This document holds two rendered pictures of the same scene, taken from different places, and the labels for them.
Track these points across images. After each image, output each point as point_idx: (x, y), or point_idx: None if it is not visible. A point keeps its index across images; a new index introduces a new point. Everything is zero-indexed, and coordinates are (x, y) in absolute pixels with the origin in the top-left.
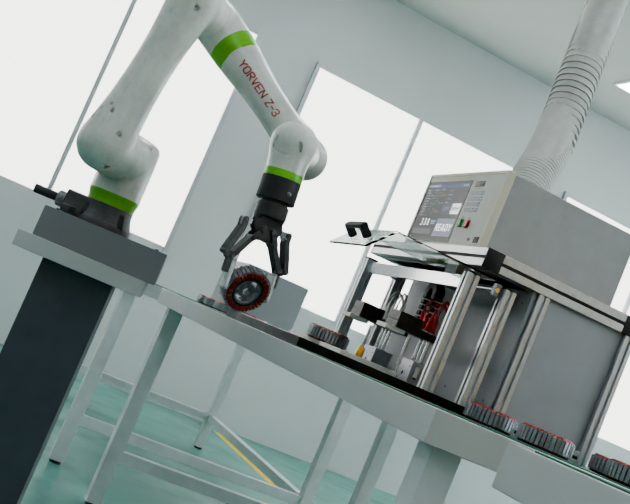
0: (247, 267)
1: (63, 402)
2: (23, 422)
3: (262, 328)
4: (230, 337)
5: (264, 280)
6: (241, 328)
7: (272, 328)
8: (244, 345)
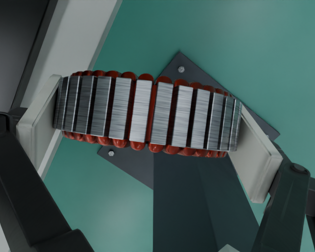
0: (211, 131)
1: (173, 197)
2: (213, 171)
3: (21, 98)
4: (51, 162)
5: (129, 71)
6: (61, 132)
7: (46, 18)
8: (100, 51)
